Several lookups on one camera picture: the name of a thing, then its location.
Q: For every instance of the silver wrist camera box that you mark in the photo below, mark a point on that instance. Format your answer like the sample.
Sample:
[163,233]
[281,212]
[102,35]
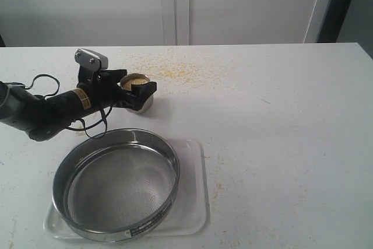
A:
[91,60]

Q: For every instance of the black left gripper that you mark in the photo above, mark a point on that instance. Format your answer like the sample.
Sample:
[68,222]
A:
[103,90]

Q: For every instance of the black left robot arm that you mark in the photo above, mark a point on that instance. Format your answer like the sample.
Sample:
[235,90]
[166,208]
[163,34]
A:
[43,117]

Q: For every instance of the stainless steel cup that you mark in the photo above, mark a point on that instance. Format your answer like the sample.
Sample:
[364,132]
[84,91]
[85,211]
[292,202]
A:
[148,102]

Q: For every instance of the round steel mesh sieve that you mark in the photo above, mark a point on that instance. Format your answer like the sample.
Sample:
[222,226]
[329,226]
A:
[118,186]

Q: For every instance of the white plastic tray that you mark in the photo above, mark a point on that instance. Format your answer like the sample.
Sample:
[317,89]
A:
[189,211]

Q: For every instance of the rice and millet mixture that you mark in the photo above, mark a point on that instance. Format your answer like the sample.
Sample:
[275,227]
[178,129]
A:
[128,82]

